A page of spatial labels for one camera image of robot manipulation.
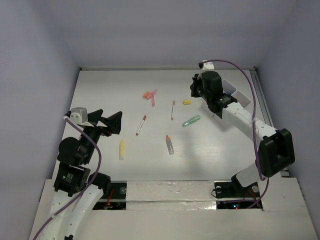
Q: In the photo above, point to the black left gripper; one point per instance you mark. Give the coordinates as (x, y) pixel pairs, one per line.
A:
(99, 126)

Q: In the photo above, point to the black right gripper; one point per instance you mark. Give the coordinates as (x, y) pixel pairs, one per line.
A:
(194, 92)

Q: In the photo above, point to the white brown-capped marker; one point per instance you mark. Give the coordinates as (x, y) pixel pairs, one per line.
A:
(141, 125)
(173, 110)

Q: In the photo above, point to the pink highlighter pen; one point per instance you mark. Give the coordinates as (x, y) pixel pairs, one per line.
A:
(153, 103)

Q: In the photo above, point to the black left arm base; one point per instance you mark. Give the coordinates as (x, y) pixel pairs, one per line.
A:
(116, 199)

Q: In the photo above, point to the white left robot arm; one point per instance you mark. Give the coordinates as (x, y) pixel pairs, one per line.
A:
(78, 184)

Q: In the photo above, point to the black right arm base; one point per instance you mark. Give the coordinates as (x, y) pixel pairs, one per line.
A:
(231, 195)

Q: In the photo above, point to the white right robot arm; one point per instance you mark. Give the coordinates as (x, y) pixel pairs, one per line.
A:
(275, 149)

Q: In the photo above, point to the yellow highlighter cap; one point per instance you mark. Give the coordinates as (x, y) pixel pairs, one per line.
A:
(187, 102)

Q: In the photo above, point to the green correction tape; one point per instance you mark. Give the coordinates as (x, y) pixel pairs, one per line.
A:
(191, 121)

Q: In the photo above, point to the yellow highlighter pen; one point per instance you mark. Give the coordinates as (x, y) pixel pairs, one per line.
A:
(122, 150)

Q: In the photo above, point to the orange marker cap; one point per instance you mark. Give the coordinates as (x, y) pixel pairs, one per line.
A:
(145, 96)

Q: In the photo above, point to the grey orange-tip marker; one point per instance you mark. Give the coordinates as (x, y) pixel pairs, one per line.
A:
(169, 145)

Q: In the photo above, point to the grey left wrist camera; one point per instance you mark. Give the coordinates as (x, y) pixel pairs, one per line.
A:
(79, 116)

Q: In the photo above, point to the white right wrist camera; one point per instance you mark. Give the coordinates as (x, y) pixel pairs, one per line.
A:
(206, 65)

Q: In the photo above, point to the aluminium rail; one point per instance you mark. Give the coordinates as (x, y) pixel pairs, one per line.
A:
(260, 98)

